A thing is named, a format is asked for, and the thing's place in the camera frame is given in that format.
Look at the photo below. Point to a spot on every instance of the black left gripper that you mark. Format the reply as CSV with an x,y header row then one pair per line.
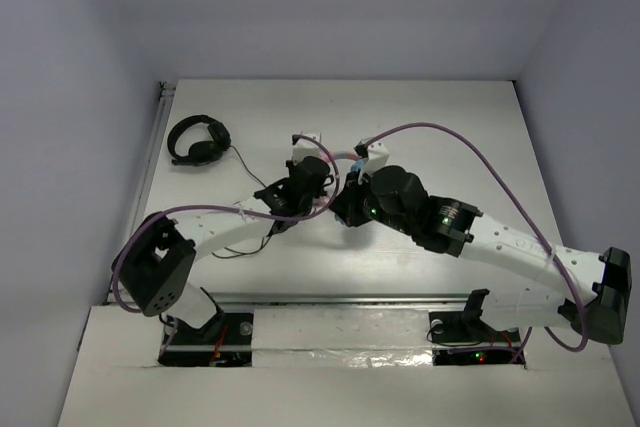
x,y
298,195

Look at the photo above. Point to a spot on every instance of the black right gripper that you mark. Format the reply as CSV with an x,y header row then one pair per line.
x,y
346,204

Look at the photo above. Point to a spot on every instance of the pink blue cat-ear headphones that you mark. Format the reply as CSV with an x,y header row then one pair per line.
x,y
344,156

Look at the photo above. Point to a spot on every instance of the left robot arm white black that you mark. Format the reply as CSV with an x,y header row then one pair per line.
x,y
155,263

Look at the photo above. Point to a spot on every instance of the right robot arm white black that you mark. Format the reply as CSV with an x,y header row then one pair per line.
x,y
586,291

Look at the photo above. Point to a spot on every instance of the black headphones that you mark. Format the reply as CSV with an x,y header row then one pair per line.
x,y
202,152

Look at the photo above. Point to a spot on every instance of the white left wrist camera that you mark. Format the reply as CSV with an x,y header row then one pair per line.
x,y
304,148

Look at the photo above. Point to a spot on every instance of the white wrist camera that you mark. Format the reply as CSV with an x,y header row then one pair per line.
x,y
304,148
373,156

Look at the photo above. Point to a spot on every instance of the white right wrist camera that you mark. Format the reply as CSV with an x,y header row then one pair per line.
x,y
373,156

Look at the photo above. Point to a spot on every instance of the aluminium rail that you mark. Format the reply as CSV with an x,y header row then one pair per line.
x,y
278,299

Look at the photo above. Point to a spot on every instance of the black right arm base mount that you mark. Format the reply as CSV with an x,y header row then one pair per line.
x,y
461,338

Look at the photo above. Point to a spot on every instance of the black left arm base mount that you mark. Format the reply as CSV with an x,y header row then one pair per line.
x,y
229,346

